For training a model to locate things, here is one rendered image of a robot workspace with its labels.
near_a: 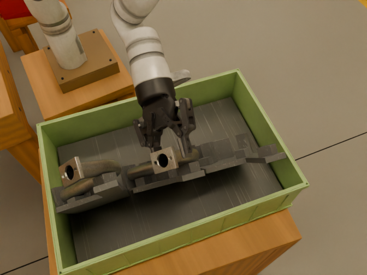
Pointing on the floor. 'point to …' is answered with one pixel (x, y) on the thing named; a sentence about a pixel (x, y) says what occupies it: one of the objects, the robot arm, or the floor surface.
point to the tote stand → (211, 248)
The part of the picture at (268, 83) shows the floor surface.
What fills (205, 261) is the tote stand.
